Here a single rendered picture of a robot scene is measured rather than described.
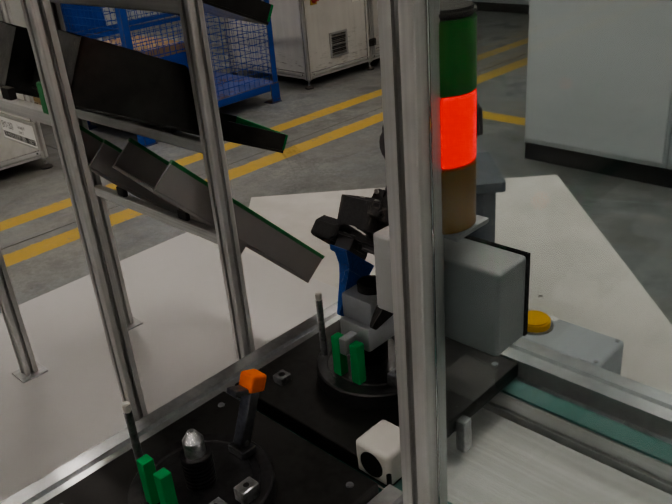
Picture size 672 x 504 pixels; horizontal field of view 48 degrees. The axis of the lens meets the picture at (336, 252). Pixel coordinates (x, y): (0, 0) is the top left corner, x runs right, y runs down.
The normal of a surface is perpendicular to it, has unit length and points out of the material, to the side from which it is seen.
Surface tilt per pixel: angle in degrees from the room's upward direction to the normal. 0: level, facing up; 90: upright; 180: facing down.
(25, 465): 0
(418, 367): 90
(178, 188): 90
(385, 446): 0
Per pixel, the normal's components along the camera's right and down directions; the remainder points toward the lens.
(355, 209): -0.66, -0.01
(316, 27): 0.71, 0.26
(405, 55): -0.69, 0.37
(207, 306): -0.08, -0.89
